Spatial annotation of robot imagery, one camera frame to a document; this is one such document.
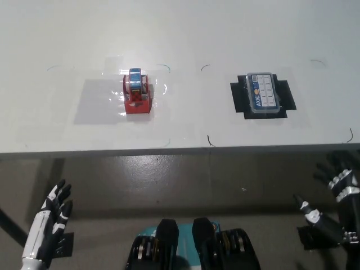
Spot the white and black left hand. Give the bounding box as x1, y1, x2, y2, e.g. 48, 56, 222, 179
21, 179, 74, 268

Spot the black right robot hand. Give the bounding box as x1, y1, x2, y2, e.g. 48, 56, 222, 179
294, 150, 360, 254

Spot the clear screw box blue label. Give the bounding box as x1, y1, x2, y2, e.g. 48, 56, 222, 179
246, 72, 282, 114

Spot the small black floor tape patch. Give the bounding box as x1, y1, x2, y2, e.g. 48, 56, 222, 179
47, 232, 74, 258

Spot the large black floor tape patch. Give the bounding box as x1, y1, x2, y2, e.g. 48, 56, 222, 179
297, 224, 343, 251

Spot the black tape patch cross-shaped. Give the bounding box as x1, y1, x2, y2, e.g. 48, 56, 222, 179
229, 74, 298, 120

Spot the red tape dispenser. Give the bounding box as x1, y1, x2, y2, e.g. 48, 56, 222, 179
122, 67, 152, 115

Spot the dark table leg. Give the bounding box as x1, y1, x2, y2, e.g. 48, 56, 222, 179
0, 207, 23, 249

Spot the clear plastic sheet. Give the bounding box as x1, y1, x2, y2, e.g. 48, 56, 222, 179
16, 56, 172, 149

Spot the black and teal robot torso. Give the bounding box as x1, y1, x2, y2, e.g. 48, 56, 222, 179
125, 218, 261, 270

